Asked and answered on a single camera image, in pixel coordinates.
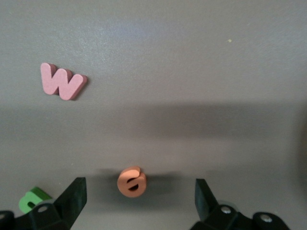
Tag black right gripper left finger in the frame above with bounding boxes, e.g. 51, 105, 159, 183
0, 177, 87, 230

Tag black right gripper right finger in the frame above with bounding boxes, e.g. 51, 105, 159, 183
190, 178, 291, 230

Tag green foam letter u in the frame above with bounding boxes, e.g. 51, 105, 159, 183
18, 186, 52, 214

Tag orange foam letter g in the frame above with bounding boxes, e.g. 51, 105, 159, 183
117, 166, 147, 198

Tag pink foam letter w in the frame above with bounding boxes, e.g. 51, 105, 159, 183
40, 62, 88, 101

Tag brown table cover sheet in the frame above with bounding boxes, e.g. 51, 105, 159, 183
0, 0, 307, 230

